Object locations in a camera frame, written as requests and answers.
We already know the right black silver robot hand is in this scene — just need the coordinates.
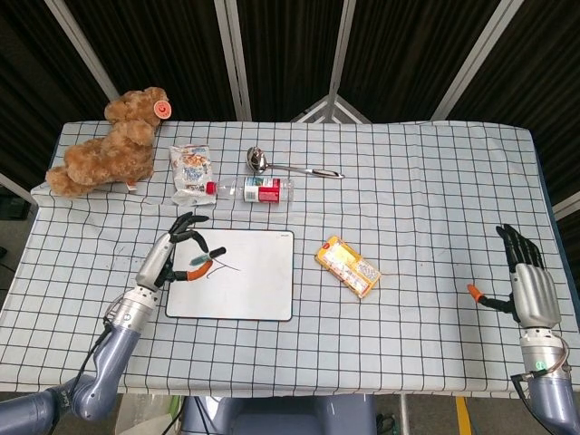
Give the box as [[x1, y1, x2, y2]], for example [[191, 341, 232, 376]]
[[466, 223, 564, 328]]

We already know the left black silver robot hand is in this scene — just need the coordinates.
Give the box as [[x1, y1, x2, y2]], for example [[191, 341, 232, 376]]
[[135, 211, 214, 291]]

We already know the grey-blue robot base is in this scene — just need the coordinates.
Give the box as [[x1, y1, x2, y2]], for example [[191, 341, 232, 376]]
[[180, 393, 377, 435]]

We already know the white whiteboard with black rim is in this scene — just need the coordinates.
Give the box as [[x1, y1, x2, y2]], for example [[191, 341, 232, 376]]
[[165, 227, 295, 323]]

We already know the white snack bag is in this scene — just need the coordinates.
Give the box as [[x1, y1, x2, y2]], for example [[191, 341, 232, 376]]
[[169, 143, 218, 208]]

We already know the brown plush teddy bear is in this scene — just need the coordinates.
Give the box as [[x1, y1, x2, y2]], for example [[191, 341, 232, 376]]
[[44, 87, 172, 198]]

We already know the clear plastic bottle red cap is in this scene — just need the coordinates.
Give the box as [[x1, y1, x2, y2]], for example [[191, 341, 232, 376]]
[[205, 176, 295, 205]]

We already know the stainless steel ladle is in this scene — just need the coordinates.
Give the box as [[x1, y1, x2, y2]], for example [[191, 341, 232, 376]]
[[246, 146, 345, 179]]

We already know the white checked tablecloth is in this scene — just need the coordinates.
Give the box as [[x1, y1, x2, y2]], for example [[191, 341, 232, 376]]
[[0, 120, 566, 401]]

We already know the yellow snack box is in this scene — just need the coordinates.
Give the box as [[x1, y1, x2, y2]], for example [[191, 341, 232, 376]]
[[314, 235, 382, 300]]

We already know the black corrugated partition panel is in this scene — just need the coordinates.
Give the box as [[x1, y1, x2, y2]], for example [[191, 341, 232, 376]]
[[63, 0, 241, 122], [446, 0, 580, 205], [0, 0, 110, 182], [235, 0, 345, 122], [337, 0, 508, 122]]

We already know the triangular white metal stand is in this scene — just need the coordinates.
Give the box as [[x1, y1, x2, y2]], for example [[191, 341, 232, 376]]
[[292, 93, 372, 124]]

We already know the braided cable on right wrist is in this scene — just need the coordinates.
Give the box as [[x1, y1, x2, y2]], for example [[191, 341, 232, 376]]
[[542, 335, 571, 377]]

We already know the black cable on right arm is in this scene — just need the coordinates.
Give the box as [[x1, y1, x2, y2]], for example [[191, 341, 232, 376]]
[[509, 371, 547, 405]]

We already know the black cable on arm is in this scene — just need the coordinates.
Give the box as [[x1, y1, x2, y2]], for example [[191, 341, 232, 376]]
[[67, 294, 124, 398], [509, 371, 547, 405]]

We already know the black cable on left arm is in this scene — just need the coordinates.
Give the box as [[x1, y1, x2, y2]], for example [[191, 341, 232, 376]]
[[67, 294, 124, 398]]

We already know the white aluminium frame post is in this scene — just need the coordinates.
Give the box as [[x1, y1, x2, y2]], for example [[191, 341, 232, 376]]
[[430, 0, 527, 121], [213, 0, 253, 122], [43, 0, 121, 103], [325, 0, 359, 103]]

